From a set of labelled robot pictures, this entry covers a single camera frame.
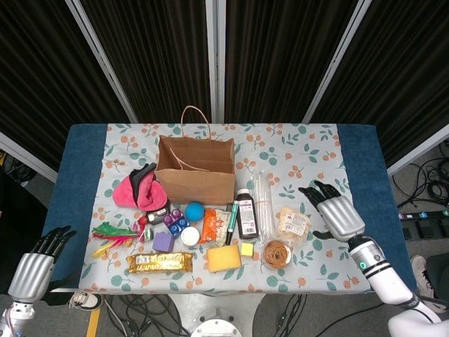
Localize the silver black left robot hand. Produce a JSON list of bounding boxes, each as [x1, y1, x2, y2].
[[7, 225, 82, 303]]

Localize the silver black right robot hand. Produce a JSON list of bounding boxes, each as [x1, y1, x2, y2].
[[297, 180, 366, 243]]

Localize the packaged cookie snack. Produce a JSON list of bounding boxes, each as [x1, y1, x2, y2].
[[275, 206, 312, 243]]

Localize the tub of rubber bands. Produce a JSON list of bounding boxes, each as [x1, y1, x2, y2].
[[262, 239, 293, 270]]

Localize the clear bag of straws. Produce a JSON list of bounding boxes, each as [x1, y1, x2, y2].
[[251, 170, 276, 243]]

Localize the gold foil biscuit pack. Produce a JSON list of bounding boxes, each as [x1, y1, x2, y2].
[[126, 251, 194, 277]]

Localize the grey round robot base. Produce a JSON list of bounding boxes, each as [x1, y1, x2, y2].
[[192, 317, 254, 337]]

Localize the orange and white snack packet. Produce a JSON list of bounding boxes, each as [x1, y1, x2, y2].
[[198, 207, 231, 246]]

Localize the brown paper shopping bag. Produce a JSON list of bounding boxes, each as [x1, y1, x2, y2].
[[154, 105, 236, 206]]

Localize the floral leaf print tablecloth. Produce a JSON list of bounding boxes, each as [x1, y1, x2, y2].
[[79, 122, 371, 294]]

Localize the black power strip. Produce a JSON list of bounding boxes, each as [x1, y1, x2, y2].
[[398, 209, 449, 221]]

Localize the colourful feather toy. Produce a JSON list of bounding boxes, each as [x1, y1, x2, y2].
[[91, 221, 140, 259]]

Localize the brown medicine bottle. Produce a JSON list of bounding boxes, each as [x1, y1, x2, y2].
[[236, 188, 261, 240]]

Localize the white and black sneaker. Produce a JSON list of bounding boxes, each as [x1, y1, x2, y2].
[[410, 254, 439, 313]]

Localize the blue velvet table cover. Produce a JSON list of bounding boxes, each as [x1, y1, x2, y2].
[[37, 122, 418, 292]]

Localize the green marker pen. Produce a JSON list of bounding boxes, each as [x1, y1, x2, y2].
[[224, 202, 240, 246]]

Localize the dark trousers leg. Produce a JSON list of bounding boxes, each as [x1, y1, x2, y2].
[[426, 252, 449, 313]]

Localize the yellow sponge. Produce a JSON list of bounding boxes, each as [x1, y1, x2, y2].
[[206, 244, 243, 274]]

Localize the pink cloth with black trim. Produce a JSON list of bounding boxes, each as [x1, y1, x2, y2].
[[112, 162, 168, 212]]

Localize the purple foam cube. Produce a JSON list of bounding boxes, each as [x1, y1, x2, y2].
[[152, 231, 175, 253]]

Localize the black bottle with red cap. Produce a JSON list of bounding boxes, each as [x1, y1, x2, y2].
[[138, 207, 168, 225]]

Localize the blue rubber ball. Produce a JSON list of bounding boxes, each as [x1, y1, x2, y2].
[[185, 202, 205, 222]]

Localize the purple toy building brick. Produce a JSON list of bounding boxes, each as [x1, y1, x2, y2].
[[163, 209, 183, 227]]

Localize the blue toy building brick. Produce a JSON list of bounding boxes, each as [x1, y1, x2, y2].
[[167, 217, 189, 237]]

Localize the black floor cable tangle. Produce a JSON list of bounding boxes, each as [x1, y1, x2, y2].
[[392, 140, 449, 211], [105, 293, 192, 337]]

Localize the white metal screen frame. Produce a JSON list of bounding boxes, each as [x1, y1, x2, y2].
[[205, 0, 227, 124], [0, 131, 59, 183], [301, 0, 373, 124], [65, 0, 140, 124], [387, 135, 449, 176]]

